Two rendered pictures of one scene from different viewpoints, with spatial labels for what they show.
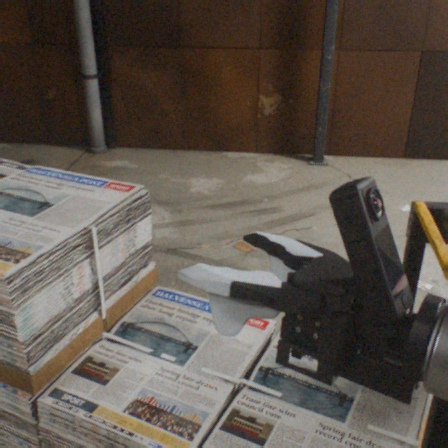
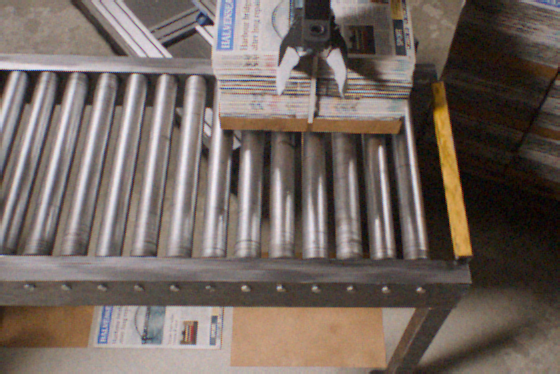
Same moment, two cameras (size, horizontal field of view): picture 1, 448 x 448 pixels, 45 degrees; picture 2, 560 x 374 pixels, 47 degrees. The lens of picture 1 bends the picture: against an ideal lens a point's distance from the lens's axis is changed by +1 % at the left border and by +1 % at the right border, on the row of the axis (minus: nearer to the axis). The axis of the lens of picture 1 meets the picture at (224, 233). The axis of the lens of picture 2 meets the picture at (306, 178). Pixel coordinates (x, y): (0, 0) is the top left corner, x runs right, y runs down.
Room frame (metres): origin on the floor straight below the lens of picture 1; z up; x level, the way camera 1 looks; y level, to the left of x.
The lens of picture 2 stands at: (1.94, -0.98, 1.88)
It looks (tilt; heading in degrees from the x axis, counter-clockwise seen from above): 57 degrees down; 169
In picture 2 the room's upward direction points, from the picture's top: 5 degrees clockwise
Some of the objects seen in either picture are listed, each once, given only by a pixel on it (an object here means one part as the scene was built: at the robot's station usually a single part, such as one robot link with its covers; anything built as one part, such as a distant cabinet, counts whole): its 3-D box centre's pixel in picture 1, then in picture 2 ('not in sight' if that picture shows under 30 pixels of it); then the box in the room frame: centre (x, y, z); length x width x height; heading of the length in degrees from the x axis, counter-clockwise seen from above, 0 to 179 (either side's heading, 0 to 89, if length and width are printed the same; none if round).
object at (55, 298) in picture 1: (37, 265); not in sight; (0.89, 0.36, 0.95); 0.38 x 0.29 x 0.23; 154
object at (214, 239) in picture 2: not in sight; (220, 164); (1.18, -1.01, 0.77); 0.47 x 0.05 x 0.05; 173
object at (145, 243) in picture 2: not in sight; (156, 163); (1.16, -1.14, 0.77); 0.47 x 0.05 x 0.05; 173
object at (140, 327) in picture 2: not in sight; (162, 303); (1.14, -1.24, 0.00); 0.37 x 0.28 x 0.01; 83
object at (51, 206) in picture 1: (23, 210); not in sight; (0.88, 0.36, 1.06); 0.37 x 0.29 x 0.01; 154
